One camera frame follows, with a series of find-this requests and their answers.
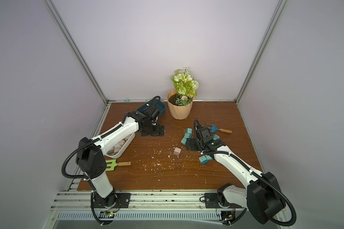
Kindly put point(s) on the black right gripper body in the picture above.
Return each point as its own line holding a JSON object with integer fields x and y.
{"x": 193, "y": 143}

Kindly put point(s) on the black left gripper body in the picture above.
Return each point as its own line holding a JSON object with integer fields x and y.
{"x": 153, "y": 130}

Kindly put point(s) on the dark teal storage box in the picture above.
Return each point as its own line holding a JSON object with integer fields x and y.
{"x": 161, "y": 107}

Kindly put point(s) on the pink plug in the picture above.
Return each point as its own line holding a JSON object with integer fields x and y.
{"x": 123, "y": 141}
{"x": 177, "y": 151}
{"x": 113, "y": 151}

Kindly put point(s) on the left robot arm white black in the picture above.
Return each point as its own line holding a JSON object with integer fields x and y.
{"x": 90, "y": 154}

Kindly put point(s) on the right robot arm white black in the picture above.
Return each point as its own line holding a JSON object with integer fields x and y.
{"x": 262, "y": 195}

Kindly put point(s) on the white storage box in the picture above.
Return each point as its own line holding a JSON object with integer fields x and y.
{"x": 132, "y": 136}

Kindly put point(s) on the peach ribbed flower pot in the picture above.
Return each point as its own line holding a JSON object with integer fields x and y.
{"x": 178, "y": 112}

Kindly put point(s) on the artificial green flower plant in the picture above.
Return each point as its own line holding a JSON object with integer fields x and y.
{"x": 185, "y": 85}

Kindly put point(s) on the blue garden rake wooden handle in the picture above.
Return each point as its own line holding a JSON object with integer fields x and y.
{"x": 214, "y": 129}

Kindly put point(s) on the green garden fork wooden handle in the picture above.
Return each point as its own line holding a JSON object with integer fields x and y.
{"x": 111, "y": 164}

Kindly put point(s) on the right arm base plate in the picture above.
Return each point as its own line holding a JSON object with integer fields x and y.
{"x": 217, "y": 201}

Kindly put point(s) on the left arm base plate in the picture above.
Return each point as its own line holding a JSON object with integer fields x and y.
{"x": 114, "y": 200}

